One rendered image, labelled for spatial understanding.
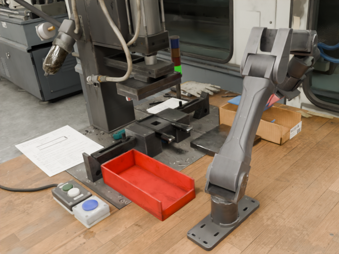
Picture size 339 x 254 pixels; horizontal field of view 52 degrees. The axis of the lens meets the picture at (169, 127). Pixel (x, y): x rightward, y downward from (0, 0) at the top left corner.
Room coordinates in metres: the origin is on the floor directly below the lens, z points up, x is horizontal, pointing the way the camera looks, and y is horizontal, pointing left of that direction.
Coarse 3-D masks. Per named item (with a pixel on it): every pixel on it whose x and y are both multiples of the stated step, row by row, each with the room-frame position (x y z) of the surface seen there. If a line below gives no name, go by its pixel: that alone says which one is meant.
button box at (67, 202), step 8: (56, 184) 0.82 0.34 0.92; (64, 184) 0.80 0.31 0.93; (56, 192) 0.77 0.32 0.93; (64, 192) 0.76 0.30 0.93; (80, 192) 0.75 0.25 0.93; (88, 192) 0.75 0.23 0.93; (56, 200) 0.77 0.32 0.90; (64, 200) 0.73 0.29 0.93; (72, 200) 0.73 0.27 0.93; (80, 200) 0.73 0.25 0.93
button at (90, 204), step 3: (87, 201) 0.71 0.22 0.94; (90, 201) 0.70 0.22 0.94; (93, 201) 0.70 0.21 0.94; (96, 201) 0.70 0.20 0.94; (84, 204) 0.70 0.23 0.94; (87, 204) 0.69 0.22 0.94; (90, 204) 0.69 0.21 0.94; (93, 204) 0.69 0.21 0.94; (96, 204) 0.69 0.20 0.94; (84, 207) 0.68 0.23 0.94; (87, 207) 0.68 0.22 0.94; (90, 207) 0.68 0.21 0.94; (93, 207) 0.68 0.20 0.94; (87, 210) 0.68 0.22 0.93; (90, 210) 0.68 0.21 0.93
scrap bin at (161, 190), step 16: (112, 160) 0.86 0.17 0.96; (128, 160) 0.89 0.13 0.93; (144, 160) 0.87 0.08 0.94; (112, 176) 0.79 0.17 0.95; (128, 176) 0.85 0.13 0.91; (144, 176) 0.84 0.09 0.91; (160, 176) 0.82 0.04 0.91; (176, 176) 0.77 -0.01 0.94; (128, 192) 0.74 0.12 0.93; (144, 192) 0.69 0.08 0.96; (160, 192) 0.76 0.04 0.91; (176, 192) 0.75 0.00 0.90; (192, 192) 0.72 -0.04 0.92; (144, 208) 0.70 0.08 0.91; (160, 208) 0.65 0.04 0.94; (176, 208) 0.68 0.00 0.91
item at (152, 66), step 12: (108, 60) 1.14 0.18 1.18; (120, 60) 1.09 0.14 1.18; (132, 60) 1.08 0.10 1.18; (144, 60) 1.11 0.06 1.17; (156, 60) 1.03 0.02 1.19; (144, 72) 1.00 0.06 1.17; (156, 72) 0.97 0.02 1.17; (168, 72) 1.00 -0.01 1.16; (180, 72) 1.05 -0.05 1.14; (120, 84) 0.99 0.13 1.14; (132, 84) 0.97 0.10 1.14; (144, 84) 0.96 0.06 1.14; (156, 84) 0.98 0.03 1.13; (168, 84) 1.01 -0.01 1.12; (132, 96) 0.95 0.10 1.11; (144, 96) 0.95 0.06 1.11
